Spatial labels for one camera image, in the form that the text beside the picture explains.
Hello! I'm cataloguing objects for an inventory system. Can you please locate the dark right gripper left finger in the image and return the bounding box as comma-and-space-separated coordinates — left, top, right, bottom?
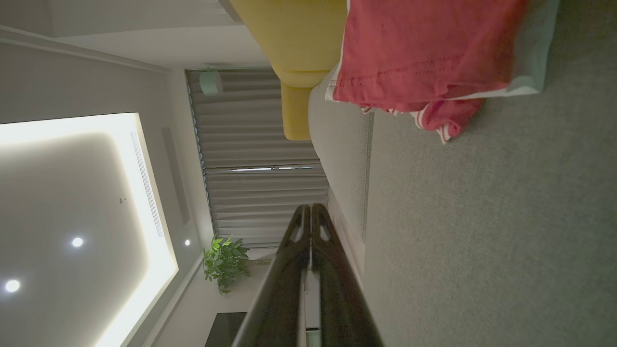
231, 204, 312, 347

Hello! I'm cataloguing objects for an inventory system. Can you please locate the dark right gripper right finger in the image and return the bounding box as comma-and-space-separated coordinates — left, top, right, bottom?
310, 203, 385, 347

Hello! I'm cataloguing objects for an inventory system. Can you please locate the red Bulls 23 jersey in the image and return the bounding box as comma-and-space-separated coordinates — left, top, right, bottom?
325, 0, 561, 145

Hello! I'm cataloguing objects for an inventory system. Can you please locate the black flat screen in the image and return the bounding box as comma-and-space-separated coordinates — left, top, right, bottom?
204, 312, 247, 347

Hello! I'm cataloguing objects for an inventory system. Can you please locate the green potted plant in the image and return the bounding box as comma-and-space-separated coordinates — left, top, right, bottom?
202, 234, 252, 295

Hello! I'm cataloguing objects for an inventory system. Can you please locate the grey pleated curtain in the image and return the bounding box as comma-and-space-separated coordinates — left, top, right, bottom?
185, 67, 331, 249

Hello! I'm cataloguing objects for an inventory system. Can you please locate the glowing ceiling cove light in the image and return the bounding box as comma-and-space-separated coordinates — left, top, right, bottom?
0, 112, 179, 347

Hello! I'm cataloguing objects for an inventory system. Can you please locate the grey sofa cushion with seam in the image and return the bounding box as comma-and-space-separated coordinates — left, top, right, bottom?
308, 67, 376, 290

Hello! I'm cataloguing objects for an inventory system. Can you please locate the long ceiling air vent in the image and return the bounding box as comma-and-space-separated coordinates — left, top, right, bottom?
130, 130, 165, 240

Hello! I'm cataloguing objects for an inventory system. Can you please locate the round white wall device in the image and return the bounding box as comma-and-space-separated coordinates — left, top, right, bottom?
199, 69, 224, 97

